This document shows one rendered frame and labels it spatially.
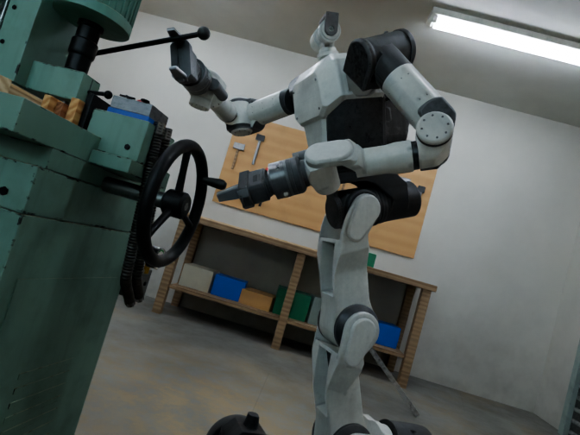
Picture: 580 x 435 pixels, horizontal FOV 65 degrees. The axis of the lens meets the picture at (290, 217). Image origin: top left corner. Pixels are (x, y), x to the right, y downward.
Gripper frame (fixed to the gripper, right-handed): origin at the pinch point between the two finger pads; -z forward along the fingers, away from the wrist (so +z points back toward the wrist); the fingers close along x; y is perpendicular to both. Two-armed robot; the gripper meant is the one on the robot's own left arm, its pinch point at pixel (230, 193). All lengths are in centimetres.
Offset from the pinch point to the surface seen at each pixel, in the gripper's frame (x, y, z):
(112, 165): -9.6, 18.5, -18.2
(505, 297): 214, -291, 151
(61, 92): 9.1, 31.7, -29.7
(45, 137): -17.8, 29.9, -22.9
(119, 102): 2.3, 27.4, -15.5
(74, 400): -22, -33, -52
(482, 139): 307, -173, 173
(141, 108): 0.5, 25.3, -10.8
